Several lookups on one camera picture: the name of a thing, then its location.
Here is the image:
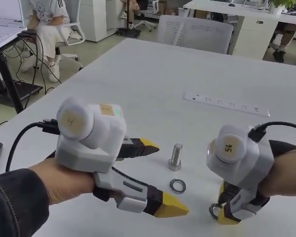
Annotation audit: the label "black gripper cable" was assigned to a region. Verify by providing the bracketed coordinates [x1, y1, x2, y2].
[247, 120, 296, 143]
[5, 118, 61, 172]

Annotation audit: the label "white office chair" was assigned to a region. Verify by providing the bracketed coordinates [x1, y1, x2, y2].
[53, 0, 87, 63]

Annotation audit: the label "grey mesh office chair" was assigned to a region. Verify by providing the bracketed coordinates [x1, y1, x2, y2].
[155, 14, 234, 55]

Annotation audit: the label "person's left forearm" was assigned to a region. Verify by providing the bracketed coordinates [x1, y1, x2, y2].
[0, 167, 50, 237]

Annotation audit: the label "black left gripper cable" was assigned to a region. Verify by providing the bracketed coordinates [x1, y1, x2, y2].
[5, 118, 61, 172]

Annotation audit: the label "person's left hand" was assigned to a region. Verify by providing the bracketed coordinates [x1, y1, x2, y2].
[28, 157, 124, 205]

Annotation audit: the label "person's right hand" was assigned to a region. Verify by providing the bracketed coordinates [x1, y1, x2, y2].
[248, 149, 296, 208]

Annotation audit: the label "person's right forearm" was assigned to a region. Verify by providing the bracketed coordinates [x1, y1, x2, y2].
[268, 139, 296, 159]

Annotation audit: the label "white laptop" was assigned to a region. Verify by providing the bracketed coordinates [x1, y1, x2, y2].
[0, 0, 28, 54]

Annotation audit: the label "large steel bolt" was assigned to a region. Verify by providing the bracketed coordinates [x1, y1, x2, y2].
[168, 142, 182, 172]

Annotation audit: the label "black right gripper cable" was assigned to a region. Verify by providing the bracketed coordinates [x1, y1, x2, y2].
[247, 120, 296, 143]

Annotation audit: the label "white power strip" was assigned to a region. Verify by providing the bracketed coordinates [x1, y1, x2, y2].
[182, 90, 271, 118]

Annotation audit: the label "green plant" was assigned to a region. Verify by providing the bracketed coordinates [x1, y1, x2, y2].
[267, 0, 296, 14]

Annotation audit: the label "white office desk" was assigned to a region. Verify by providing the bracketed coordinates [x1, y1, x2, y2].
[182, 0, 296, 61]

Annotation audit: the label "white cabinet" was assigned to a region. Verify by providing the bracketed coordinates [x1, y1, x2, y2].
[79, 0, 161, 43]

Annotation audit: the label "black hanging cables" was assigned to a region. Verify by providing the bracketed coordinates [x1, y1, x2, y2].
[16, 31, 63, 110]

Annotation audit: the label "desk with black legs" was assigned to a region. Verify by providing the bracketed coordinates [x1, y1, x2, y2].
[0, 31, 44, 115]

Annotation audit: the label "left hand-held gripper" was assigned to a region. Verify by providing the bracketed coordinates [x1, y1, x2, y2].
[54, 96, 189, 219]

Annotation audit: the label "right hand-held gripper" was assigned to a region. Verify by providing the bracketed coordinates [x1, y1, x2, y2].
[206, 124, 274, 226]

